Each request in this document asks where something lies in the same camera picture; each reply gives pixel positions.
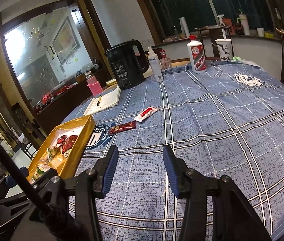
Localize red chocolate bar wrapper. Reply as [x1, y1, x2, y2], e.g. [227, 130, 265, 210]
[110, 121, 136, 134]

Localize gold green foil snack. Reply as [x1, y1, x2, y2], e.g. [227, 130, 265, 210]
[47, 146, 61, 162]

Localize white red sachet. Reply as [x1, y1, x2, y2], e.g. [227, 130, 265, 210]
[134, 106, 158, 123]

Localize green pea snack packet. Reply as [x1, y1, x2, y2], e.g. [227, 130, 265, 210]
[32, 166, 46, 181]

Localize gold brown biscuit pack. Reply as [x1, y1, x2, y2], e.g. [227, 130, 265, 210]
[46, 153, 67, 173]

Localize dark red foil snack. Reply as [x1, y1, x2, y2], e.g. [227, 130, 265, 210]
[57, 135, 78, 153]

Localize gold cardboard tray box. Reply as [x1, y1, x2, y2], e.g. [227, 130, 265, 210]
[27, 115, 96, 183]

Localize black yellow pen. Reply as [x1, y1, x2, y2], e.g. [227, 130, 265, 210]
[97, 95, 102, 106]

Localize open white notebook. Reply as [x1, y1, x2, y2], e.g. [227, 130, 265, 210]
[84, 86, 121, 116]

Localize dark wooden sideboard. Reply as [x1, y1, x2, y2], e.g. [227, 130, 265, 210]
[35, 74, 92, 135]

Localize blue plaid tablecloth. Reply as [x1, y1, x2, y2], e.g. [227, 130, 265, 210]
[76, 63, 284, 240]

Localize pink sleeved water bottle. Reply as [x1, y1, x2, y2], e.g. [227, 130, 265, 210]
[85, 71, 103, 96]

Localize white spray bottle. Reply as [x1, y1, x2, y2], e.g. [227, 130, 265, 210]
[148, 46, 164, 82]

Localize black electric kettle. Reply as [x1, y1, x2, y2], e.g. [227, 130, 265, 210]
[105, 39, 149, 90]

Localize small clear glass bottle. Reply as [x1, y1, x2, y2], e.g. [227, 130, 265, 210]
[159, 50, 172, 70]

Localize white red liquor bottle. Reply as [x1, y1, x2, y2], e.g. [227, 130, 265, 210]
[187, 35, 207, 73]

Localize white paper cup with straw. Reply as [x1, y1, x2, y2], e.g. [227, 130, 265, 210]
[215, 29, 233, 61]

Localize white tumbler on sill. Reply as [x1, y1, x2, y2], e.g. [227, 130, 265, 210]
[236, 9, 250, 35]

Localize framed wall painting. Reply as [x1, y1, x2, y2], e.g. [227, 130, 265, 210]
[52, 16, 80, 64]

